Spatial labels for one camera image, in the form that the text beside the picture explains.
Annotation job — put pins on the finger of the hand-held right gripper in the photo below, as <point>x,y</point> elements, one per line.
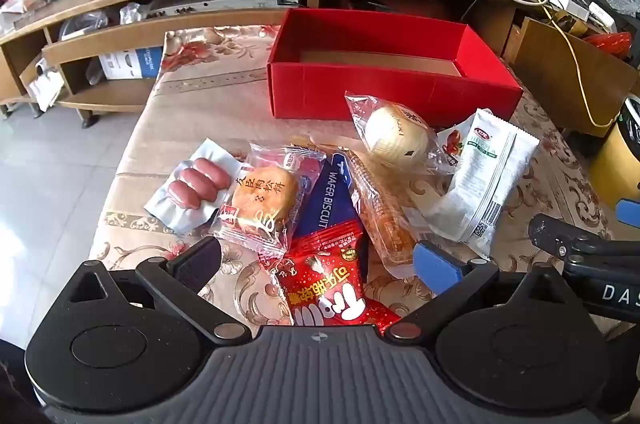
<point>630,211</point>
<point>555,234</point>

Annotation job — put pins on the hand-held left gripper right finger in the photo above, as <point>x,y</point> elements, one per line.
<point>437,269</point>

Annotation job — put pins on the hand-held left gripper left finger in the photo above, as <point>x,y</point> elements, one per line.
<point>200,266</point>

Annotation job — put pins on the golden biscuit packet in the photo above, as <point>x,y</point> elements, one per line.
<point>385,214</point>

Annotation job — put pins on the vacuum-packed sausage packet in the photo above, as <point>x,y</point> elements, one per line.
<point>192,184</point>

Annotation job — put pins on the white green snack packet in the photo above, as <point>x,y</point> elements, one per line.
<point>485,174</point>

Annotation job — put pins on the round pastry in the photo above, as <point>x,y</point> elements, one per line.
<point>265,199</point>

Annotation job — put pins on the red snack packet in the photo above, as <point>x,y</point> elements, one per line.
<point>320,279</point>

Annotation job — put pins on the white packet with red fruit print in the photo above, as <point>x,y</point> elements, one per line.
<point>450,143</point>

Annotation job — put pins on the blue wafer biscuit packet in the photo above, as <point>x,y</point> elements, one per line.
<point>325,204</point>

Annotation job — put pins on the white bun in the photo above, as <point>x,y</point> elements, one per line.
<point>397,131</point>

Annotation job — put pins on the red cardboard box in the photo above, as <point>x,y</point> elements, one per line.
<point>350,88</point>

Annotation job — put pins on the yellow bucket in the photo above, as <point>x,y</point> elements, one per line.
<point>620,163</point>

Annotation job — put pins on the brown cardboard box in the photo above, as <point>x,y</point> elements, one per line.
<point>550,78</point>

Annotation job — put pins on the floral tablecloth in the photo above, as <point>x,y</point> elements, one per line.
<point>210,103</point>

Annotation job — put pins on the red plastic bag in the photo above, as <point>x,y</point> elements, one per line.
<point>607,43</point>

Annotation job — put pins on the white power strip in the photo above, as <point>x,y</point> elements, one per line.
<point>595,13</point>

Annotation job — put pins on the blue white carton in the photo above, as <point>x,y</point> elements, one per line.
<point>130,62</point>

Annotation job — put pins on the white paper bag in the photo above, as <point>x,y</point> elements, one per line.
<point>45,83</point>

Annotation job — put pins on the clear plastic bag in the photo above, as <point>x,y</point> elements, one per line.
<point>132,13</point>

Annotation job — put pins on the silver AV receiver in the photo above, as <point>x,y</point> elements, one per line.
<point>225,3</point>

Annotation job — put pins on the clear plastic container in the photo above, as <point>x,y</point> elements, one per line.
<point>82,26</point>

